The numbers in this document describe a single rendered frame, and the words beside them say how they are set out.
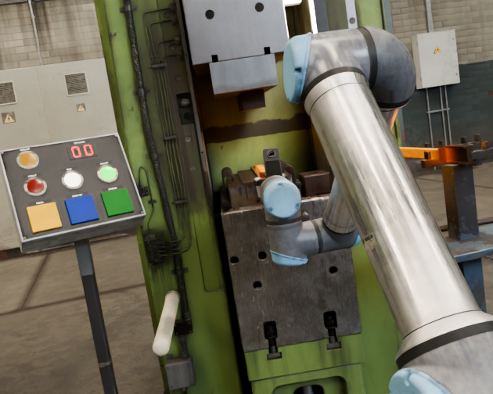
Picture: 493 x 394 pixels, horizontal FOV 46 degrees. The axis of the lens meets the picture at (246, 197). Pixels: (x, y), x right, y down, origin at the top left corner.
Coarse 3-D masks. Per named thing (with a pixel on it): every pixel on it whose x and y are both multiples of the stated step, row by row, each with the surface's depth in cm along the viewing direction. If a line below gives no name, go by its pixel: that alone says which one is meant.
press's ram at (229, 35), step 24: (192, 0) 172; (216, 0) 173; (240, 0) 173; (264, 0) 173; (288, 0) 192; (192, 24) 173; (216, 24) 174; (240, 24) 174; (264, 24) 174; (192, 48) 174; (216, 48) 174; (240, 48) 175; (264, 48) 179
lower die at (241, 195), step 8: (240, 176) 201; (248, 176) 197; (256, 176) 191; (288, 176) 181; (232, 184) 187; (240, 184) 184; (248, 184) 180; (232, 192) 180; (240, 192) 180; (248, 192) 181; (256, 192) 181; (232, 200) 181; (240, 200) 181; (248, 200) 181; (256, 200) 181; (232, 208) 181
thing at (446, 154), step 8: (408, 152) 159; (416, 152) 155; (432, 152) 147; (440, 152) 142; (448, 152) 142; (456, 152) 139; (464, 152) 136; (440, 160) 143; (448, 160) 142; (456, 160) 139; (464, 160) 136; (472, 160) 135
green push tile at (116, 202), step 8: (104, 192) 162; (112, 192) 163; (120, 192) 164; (104, 200) 161; (112, 200) 162; (120, 200) 163; (128, 200) 164; (112, 208) 161; (120, 208) 162; (128, 208) 163; (112, 216) 161
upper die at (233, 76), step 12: (228, 60) 175; (240, 60) 175; (252, 60) 175; (264, 60) 176; (216, 72) 175; (228, 72) 176; (240, 72) 176; (252, 72) 176; (264, 72) 176; (276, 72) 176; (216, 84) 176; (228, 84) 176; (240, 84) 176; (252, 84) 176; (264, 84) 177; (276, 84) 177; (216, 96) 192; (228, 96) 208
